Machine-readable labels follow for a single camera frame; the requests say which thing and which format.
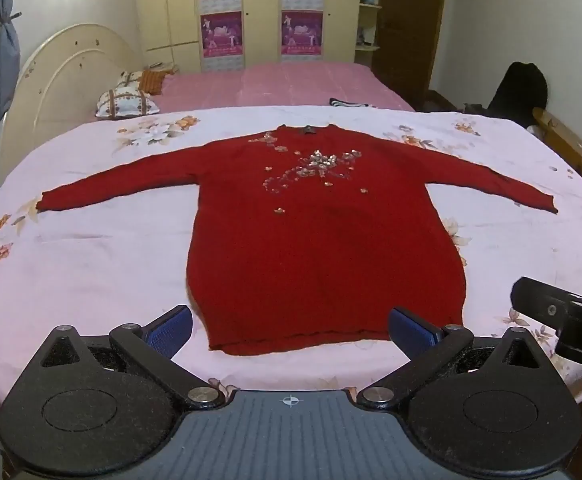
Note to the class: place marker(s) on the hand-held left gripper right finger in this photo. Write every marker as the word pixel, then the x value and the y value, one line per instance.
pixel 413 331

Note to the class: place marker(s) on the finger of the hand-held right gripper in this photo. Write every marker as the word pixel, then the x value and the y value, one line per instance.
pixel 546 305

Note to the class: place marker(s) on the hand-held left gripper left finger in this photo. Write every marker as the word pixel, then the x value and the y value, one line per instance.
pixel 171 330

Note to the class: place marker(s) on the red sequined sweater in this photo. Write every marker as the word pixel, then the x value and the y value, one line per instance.
pixel 321 260

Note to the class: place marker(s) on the white floral bed sheet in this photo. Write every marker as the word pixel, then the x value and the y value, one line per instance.
pixel 96 260

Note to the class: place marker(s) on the black bag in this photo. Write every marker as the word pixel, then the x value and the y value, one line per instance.
pixel 518 92

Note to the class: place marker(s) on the white brown patterned pillow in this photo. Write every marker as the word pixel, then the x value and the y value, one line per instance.
pixel 126 102
pixel 130 80

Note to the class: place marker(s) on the black white striped cloth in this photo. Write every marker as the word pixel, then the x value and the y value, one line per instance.
pixel 351 103

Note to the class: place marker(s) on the orange pillow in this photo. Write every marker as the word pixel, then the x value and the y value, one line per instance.
pixel 153 80

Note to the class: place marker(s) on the cream arched headboard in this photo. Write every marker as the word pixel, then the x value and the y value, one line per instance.
pixel 56 90

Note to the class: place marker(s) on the pink bed sheet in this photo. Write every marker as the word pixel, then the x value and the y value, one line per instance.
pixel 281 85

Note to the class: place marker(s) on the dark brown wooden door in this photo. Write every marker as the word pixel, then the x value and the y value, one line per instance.
pixel 406 35

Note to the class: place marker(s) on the cream open shelf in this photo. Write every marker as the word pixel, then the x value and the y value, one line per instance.
pixel 370 20

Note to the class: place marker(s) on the cream wardrobe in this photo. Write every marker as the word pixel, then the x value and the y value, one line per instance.
pixel 171 10

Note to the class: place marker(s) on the wooden bed frame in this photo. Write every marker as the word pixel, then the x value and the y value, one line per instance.
pixel 561 132

